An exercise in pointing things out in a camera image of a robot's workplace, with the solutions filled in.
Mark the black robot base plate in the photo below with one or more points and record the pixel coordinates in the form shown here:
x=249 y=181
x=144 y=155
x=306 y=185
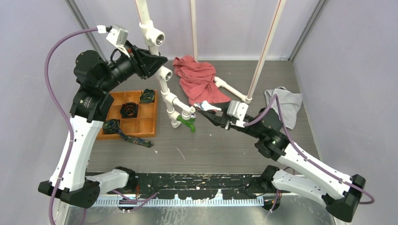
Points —
x=198 y=186

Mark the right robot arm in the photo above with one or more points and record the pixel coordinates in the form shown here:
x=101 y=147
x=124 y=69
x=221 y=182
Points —
x=338 y=192

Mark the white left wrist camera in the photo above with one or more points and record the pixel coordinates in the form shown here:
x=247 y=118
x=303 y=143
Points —
x=116 y=35

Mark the rolled dark red tie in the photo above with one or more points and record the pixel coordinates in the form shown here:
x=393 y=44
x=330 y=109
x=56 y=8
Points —
x=129 y=110

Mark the orange compartment tray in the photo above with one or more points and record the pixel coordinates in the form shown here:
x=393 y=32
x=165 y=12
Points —
x=144 y=125

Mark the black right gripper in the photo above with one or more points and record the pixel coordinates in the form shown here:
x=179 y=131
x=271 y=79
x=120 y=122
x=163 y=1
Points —
x=225 y=120

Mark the unrolled dark patterned necktie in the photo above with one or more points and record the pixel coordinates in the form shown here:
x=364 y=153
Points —
x=112 y=126

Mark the green plastic faucet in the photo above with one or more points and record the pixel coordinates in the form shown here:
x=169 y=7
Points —
x=189 y=122

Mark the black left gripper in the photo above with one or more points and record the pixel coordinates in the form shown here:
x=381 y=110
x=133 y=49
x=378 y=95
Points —
x=148 y=63

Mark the rolled green tie in tray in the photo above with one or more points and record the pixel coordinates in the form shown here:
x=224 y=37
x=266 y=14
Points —
x=147 y=96

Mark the grey cloth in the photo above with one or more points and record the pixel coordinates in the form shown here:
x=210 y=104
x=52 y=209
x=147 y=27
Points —
x=290 y=104

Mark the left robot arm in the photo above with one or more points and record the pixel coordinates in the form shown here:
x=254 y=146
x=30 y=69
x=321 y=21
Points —
x=89 y=110

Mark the chrome water faucet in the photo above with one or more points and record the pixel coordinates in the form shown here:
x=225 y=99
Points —
x=206 y=106

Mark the red cloth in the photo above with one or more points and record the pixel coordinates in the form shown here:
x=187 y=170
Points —
x=197 y=80

